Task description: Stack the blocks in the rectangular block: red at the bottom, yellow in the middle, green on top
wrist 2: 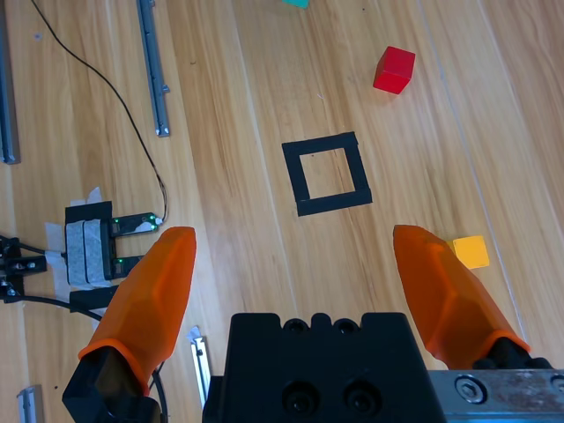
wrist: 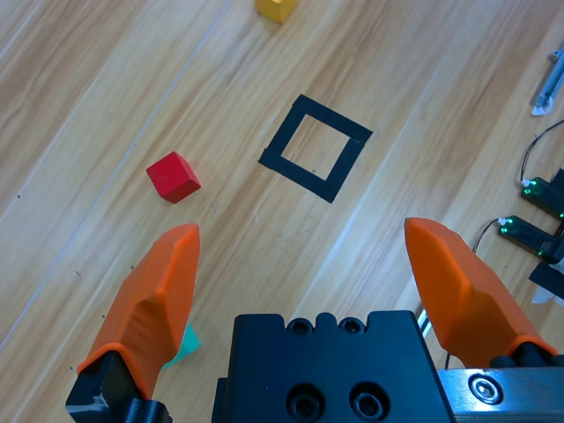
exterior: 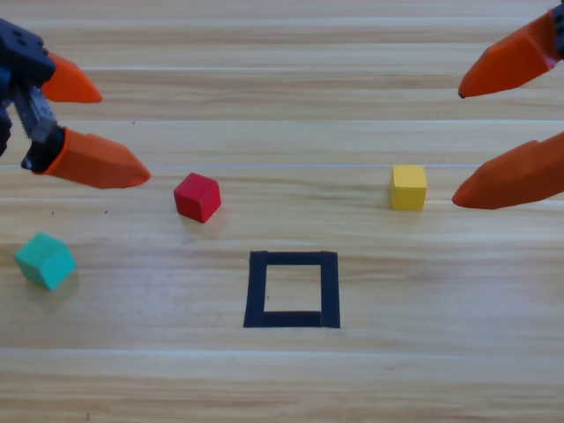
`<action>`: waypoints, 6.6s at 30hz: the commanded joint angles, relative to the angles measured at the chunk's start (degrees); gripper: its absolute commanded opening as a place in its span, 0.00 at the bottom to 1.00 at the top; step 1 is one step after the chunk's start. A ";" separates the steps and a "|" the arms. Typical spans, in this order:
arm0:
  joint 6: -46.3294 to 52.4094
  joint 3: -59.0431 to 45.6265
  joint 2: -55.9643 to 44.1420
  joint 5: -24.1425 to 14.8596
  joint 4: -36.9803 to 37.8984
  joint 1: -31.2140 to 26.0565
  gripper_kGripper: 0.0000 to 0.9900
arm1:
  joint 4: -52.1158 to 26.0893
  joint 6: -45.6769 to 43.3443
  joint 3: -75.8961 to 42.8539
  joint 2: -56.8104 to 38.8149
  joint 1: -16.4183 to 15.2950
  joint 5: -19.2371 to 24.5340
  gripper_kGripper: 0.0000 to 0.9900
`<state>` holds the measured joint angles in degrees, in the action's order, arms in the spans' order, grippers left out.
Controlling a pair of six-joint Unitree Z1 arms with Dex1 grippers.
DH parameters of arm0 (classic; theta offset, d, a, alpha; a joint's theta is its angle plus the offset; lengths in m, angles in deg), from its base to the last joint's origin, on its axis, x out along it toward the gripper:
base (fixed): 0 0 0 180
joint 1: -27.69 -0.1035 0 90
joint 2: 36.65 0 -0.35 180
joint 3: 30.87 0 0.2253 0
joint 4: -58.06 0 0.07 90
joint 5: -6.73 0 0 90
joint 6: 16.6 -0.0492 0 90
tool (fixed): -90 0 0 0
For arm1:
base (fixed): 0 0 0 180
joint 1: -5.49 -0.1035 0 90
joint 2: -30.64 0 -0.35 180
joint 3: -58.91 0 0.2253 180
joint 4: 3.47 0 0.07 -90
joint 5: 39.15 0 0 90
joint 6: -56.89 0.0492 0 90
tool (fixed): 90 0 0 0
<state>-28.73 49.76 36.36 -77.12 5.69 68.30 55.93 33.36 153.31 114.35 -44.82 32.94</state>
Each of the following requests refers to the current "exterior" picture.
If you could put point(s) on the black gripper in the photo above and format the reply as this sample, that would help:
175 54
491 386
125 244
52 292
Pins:
559 31
17 53

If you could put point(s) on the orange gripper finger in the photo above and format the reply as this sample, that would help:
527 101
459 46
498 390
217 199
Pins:
511 180

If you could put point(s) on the yellow wooden cube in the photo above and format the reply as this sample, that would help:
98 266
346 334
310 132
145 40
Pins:
408 187

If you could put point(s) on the red wooden cube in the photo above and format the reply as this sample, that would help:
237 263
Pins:
196 198

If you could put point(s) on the green wooden cube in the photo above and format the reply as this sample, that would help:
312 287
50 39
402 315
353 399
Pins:
44 260

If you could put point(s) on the black tape square outline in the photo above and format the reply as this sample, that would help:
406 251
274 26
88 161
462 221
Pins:
255 291

